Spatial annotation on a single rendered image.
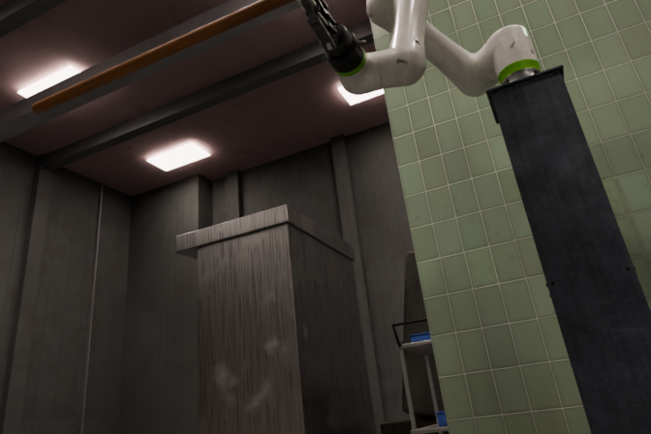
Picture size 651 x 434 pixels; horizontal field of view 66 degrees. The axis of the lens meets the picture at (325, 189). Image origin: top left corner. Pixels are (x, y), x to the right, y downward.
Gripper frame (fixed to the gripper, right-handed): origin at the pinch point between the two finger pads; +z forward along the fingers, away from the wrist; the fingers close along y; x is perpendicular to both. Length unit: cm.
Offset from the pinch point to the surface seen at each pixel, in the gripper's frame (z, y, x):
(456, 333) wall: -127, 61, 4
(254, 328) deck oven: -324, 6, 212
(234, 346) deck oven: -324, 18, 234
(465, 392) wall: -127, 82, 5
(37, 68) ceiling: -352, -466, 598
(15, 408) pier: -547, 15, 816
